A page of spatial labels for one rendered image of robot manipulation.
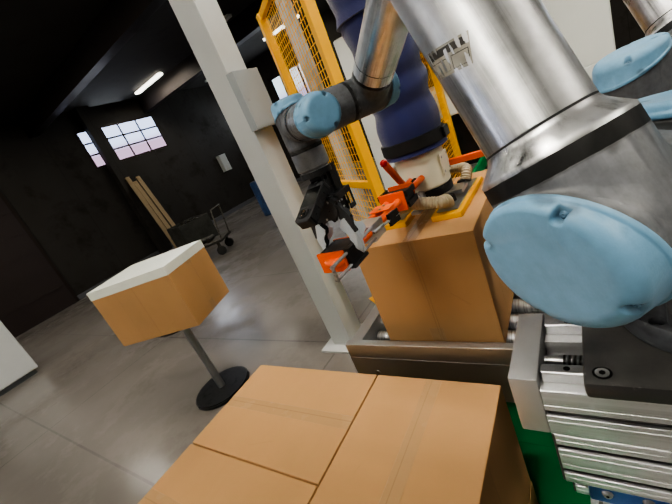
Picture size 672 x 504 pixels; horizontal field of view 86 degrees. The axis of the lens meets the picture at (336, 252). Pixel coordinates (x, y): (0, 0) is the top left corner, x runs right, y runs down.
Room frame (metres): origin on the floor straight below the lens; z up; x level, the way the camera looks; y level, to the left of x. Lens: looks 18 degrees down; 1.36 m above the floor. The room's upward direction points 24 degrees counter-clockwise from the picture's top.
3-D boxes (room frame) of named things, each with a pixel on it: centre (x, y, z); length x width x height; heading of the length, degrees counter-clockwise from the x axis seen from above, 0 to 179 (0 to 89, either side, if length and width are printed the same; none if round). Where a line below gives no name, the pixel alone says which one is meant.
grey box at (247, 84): (2.13, 0.07, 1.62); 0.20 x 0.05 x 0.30; 141
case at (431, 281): (1.27, -0.40, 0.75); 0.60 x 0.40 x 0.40; 142
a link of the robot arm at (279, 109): (0.80, -0.03, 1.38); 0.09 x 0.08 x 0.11; 17
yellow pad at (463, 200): (1.20, -0.47, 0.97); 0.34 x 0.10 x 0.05; 140
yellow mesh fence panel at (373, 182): (2.21, -0.24, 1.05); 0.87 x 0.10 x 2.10; 13
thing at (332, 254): (0.80, -0.01, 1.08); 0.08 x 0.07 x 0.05; 140
